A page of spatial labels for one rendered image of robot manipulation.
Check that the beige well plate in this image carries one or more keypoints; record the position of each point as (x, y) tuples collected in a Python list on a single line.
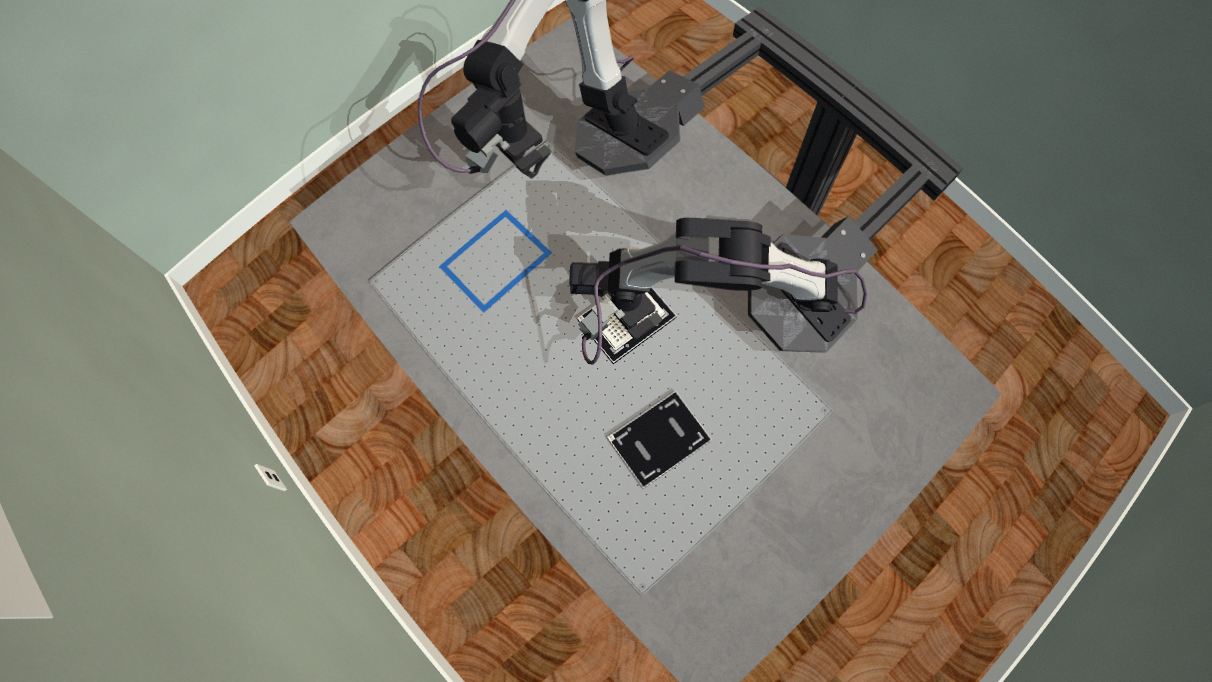
[(617, 335)]

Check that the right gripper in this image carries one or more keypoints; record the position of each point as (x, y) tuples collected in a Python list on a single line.
[(518, 137)]

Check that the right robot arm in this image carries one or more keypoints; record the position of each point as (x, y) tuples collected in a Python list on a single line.
[(603, 87)]

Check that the blue tape outline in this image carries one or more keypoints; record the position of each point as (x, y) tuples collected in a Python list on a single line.
[(456, 280)]

